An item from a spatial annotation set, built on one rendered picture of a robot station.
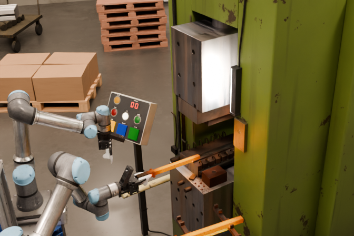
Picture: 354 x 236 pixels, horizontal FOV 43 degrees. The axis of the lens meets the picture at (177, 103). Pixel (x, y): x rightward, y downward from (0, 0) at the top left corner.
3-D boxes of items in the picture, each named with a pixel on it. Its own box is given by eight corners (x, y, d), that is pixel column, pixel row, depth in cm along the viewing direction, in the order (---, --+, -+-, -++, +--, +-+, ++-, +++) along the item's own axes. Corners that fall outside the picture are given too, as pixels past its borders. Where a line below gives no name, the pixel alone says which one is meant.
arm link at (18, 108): (10, 105, 227) (101, 126, 249) (10, 96, 237) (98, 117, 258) (4, 125, 231) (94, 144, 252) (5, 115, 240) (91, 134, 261)
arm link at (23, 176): (16, 198, 250) (11, 178, 244) (16, 184, 262) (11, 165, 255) (38, 193, 253) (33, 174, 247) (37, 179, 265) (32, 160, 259)
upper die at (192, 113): (197, 125, 246) (196, 109, 241) (178, 110, 261) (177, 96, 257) (256, 104, 264) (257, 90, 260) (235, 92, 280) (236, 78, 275)
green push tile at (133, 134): (135, 141, 288) (138, 130, 288) (127, 138, 292) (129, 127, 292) (137, 141, 290) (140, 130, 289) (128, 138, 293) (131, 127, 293)
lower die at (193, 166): (197, 177, 262) (197, 165, 258) (180, 161, 277) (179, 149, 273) (254, 155, 280) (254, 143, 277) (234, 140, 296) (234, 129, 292)
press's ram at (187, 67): (211, 119, 231) (211, 46, 213) (173, 92, 261) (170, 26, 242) (273, 98, 250) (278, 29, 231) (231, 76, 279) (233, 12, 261)
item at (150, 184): (124, 200, 295) (123, 194, 293) (120, 196, 299) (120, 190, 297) (181, 178, 315) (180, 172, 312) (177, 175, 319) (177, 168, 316)
